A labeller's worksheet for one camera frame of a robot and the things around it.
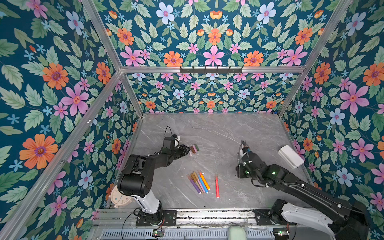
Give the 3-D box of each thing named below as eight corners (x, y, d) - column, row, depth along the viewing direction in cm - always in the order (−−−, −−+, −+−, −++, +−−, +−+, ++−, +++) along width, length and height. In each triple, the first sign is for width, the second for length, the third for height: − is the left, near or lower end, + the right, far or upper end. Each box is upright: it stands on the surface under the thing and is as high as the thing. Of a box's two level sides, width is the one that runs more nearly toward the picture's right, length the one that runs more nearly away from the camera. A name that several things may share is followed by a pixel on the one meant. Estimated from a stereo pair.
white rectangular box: (292, 170, 92) (296, 166, 88) (276, 152, 100) (278, 148, 96) (301, 165, 94) (305, 161, 90) (284, 148, 102) (287, 144, 98)
